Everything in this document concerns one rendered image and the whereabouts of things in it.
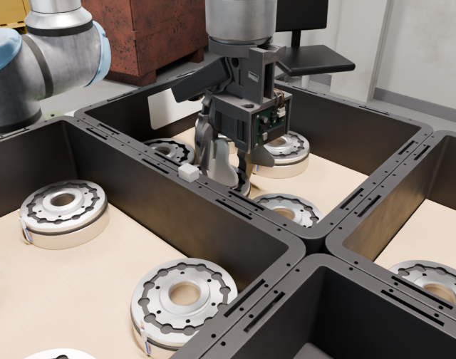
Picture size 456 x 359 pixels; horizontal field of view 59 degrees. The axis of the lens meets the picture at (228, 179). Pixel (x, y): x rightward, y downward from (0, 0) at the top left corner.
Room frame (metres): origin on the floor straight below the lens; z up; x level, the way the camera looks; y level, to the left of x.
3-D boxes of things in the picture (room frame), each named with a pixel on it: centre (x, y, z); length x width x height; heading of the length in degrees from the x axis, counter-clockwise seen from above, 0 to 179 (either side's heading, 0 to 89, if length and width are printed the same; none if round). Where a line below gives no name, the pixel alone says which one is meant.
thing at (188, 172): (0.36, 0.04, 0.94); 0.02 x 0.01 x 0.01; 48
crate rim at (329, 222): (0.50, -0.03, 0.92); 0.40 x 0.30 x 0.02; 48
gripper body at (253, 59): (0.45, -0.02, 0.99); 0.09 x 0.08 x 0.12; 43
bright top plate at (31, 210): (0.40, 0.21, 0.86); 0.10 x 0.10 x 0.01
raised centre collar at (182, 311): (0.26, 0.04, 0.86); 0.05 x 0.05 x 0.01
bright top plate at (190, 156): (0.52, 0.10, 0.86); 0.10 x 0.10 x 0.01
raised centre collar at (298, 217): (0.37, -0.06, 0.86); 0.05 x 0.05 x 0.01
